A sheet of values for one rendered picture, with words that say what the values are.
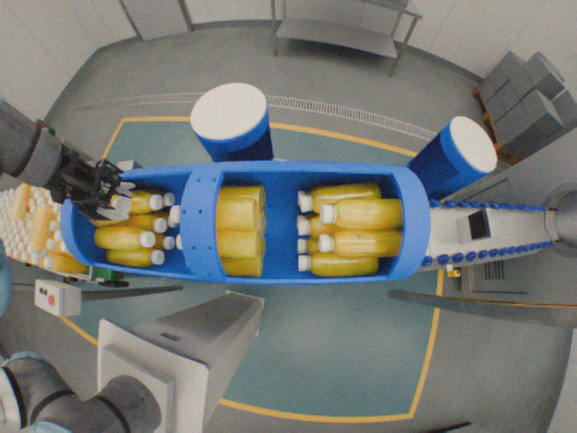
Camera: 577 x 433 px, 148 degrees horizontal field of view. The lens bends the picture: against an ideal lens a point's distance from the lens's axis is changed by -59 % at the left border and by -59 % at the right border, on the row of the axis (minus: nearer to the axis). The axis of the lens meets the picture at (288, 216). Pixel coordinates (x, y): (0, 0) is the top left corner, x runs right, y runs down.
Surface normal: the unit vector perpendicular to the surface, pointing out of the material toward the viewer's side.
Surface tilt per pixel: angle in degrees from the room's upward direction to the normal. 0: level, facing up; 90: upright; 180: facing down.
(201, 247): 31
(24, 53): 90
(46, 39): 90
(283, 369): 0
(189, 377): 0
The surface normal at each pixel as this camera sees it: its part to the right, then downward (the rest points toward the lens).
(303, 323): 0.00, -0.25
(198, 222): 0.00, -0.04
